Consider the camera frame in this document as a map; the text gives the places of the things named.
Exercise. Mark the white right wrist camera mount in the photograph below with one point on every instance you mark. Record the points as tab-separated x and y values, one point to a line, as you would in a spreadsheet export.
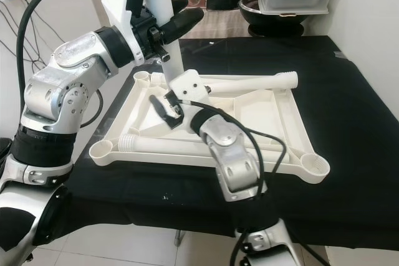
187	85

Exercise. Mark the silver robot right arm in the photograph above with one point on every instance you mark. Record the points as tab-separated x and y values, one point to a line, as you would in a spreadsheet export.
230	154

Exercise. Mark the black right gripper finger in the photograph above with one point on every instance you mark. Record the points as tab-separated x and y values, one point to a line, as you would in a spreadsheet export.
159	111

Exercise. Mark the black chair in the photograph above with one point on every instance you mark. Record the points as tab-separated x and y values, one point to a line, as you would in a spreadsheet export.
5	146

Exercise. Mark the pink patterned cloth stand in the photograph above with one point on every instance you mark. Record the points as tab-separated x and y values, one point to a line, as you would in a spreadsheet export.
218	26

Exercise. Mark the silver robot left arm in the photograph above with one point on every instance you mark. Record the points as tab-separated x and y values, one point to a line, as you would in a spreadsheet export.
56	91

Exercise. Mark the black bowl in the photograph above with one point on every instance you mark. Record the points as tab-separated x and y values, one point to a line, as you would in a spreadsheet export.
274	20

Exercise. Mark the black tablecloth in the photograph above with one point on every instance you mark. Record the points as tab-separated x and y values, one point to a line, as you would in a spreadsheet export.
349	123

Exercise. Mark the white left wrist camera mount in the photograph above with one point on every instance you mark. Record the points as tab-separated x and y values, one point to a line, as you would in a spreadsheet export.
118	4

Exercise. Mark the metal table leg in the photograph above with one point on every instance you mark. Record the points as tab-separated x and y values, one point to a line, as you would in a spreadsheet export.
179	237

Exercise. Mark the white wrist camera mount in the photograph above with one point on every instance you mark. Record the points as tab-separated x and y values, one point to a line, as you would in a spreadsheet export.
187	85
118	4

